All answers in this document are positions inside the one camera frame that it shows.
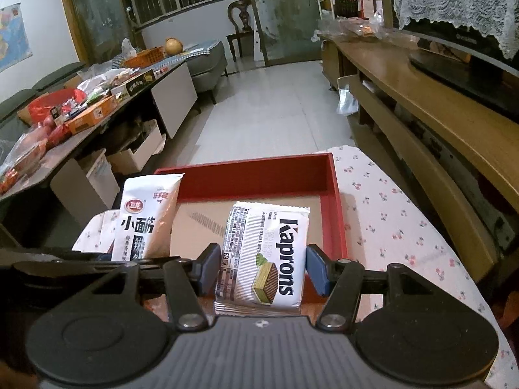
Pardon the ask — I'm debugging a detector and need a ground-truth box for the white Kaprons wafer packet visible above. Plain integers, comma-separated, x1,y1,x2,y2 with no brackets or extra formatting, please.
215,201,310,316

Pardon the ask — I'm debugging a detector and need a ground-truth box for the white small bread snack packet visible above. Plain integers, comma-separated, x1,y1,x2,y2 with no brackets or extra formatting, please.
112,174,183,262

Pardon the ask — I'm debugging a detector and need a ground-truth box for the red cardboard tray box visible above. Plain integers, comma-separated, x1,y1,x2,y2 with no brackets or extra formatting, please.
153,152,349,305

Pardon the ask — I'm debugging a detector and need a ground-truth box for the white storage bin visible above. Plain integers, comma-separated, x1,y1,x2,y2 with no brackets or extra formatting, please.
107,120,166,176

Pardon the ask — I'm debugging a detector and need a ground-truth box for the grey coffee table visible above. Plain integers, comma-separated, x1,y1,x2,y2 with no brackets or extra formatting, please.
1,62,197,226

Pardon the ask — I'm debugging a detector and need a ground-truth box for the silver foil bag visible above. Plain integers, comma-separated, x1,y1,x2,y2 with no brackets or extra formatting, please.
336,85,359,116

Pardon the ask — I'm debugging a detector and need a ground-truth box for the long wooden tv cabinet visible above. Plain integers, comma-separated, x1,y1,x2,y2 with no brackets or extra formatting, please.
319,33,519,285

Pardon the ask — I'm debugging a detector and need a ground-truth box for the orange flat snack box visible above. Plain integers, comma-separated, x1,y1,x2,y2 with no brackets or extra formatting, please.
66,96,117,135

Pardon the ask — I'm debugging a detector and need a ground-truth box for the grey sofa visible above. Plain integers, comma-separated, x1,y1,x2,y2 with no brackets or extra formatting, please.
179,40,228,104

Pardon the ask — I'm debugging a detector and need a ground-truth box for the orange plastic basket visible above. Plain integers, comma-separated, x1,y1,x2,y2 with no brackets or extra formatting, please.
122,47,164,68

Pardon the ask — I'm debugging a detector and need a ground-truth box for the red plastic bag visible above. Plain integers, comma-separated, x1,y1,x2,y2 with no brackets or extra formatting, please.
28,89,87,124

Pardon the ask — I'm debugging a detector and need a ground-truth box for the yellow pomelo fruit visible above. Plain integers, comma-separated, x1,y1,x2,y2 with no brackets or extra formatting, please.
163,38,184,56

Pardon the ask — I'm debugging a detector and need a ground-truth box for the black television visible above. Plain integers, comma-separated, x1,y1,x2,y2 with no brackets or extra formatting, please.
383,0,518,121

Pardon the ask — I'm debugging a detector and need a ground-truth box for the wooden chair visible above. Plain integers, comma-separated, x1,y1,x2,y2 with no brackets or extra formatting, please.
227,0,253,62

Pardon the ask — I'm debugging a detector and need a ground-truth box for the wall map poster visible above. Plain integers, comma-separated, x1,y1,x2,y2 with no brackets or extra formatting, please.
0,3,32,71

